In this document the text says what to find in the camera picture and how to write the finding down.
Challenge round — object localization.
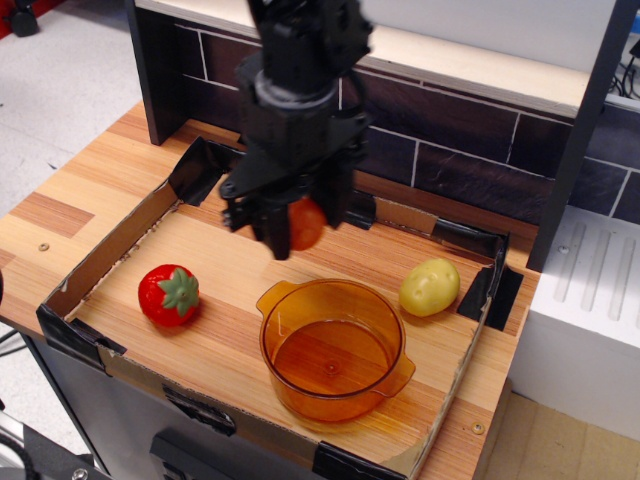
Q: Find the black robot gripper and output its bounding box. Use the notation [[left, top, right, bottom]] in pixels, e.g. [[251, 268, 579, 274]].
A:
[[219, 101, 371, 260]]

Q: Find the orange toy carrot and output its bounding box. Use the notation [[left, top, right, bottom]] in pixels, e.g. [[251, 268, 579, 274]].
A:
[[288, 198, 327, 251]]

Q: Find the orange transparent plastic pot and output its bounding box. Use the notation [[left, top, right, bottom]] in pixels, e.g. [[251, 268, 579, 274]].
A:
[[257, 279, 416, 423]]

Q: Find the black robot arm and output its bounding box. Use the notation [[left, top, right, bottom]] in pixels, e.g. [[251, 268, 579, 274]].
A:
[[219, 1, 373, 260]]

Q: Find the taped cardboard fence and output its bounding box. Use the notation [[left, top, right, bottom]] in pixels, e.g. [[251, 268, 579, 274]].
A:
[[37, 139, 522, 479]]

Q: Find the yellow toy potato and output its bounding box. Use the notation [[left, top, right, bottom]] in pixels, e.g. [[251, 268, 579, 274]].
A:
[[399, 258, 460, 317]]

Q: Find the red toy strawberry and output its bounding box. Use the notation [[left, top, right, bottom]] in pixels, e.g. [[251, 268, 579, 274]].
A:
[[138, 264, 200, 327]]

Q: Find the dark tile backsplash panel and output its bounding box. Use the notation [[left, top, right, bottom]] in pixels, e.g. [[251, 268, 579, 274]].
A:
[[124, 0, 640, 226]]

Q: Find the white ribbed sink unit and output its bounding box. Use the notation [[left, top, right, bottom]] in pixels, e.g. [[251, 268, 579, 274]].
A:
[[509, 207, 639, 440]]

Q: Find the black vertical post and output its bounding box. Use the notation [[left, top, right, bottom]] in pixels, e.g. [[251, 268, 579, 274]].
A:
[[527, 0, 639, 272]]

